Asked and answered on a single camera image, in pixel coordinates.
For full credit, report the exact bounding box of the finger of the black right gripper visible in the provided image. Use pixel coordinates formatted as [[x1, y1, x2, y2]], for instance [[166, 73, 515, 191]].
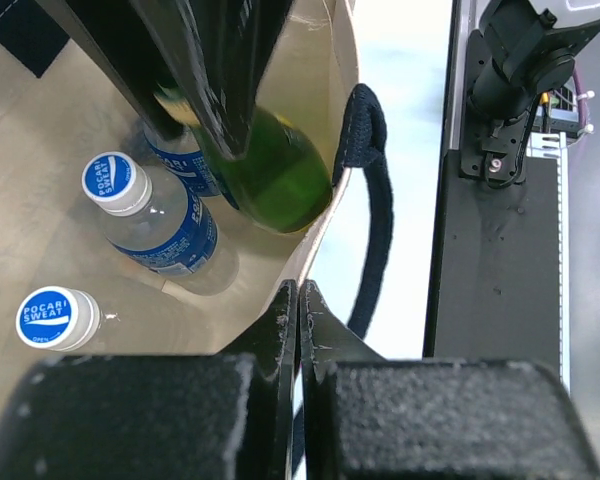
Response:
[[132, 0, 293, 160], [39, 0, 183, 140]]

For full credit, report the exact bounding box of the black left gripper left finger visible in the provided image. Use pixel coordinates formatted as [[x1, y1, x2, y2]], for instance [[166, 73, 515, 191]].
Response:
[[0, 280, 298, 479]]

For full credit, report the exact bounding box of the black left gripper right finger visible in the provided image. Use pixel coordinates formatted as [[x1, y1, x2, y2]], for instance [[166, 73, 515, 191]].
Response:
[[298, 281, 600, 479]]

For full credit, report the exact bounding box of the Pocari Sweat bottle labelled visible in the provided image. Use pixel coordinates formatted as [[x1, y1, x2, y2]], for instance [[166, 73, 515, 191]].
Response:
[[143, 124, 221, 197]]

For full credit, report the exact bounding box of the green Perrier bottle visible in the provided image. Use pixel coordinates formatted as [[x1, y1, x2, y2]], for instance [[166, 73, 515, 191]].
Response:
[[154, 85, 333, 234]]

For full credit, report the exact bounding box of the Pocari Sweat bottle clear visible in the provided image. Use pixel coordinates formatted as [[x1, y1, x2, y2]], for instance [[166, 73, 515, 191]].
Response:
[[14, 285, 121, 353]]

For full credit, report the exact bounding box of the beige canvas tote bag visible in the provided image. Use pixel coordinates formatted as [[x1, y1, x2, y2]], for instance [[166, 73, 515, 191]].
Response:
[[0, 0, 396, 416]]

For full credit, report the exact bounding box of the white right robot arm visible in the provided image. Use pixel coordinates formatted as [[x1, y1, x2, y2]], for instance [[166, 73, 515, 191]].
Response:
[[42, 1, 600, 160]]

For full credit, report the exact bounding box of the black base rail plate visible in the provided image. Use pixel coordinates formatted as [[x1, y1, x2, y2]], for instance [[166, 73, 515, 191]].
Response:
[[422, 1, 560, 376]]

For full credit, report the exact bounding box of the white slotted cable duct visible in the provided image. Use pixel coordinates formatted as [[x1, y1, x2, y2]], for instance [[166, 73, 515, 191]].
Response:
[[526, 132, 571, 392]]

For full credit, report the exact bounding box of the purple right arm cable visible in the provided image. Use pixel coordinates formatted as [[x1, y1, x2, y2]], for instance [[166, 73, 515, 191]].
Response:
[[569, 67, 596, 141]]

